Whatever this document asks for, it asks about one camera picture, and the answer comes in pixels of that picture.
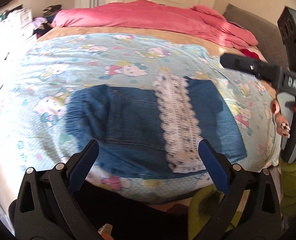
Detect blue denim pants lace trim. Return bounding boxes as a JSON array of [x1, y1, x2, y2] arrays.
[[65, 75, 247, 179]]

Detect green sleeve forearm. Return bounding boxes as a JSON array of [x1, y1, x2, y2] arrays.
[[188, 160, 296, 239]]

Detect right hand painted nails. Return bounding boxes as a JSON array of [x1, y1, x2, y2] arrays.
[[270, 99, 296, 137]]

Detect left hand orange nail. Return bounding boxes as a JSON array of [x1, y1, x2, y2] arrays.
[[98, 224, 113, 240]]

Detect grey quilted headboard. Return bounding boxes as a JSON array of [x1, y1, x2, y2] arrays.
[[223, 4, 288, 68]]

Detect red floral pillow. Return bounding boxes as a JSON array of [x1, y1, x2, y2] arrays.
[[239, 49, 260, 60]]

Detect tan bed sheet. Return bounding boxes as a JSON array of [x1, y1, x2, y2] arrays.
[[36, 26, 279, 98]]

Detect Hello Kitty light blue blanket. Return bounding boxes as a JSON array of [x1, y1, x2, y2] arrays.
[[0, 34, 280, 207]]

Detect pink duvet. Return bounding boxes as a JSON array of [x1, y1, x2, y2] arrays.
[[52, 0, 258, 49]]

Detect white drawer dresser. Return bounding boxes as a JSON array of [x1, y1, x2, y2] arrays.
[[0, 7, 35, 40]]

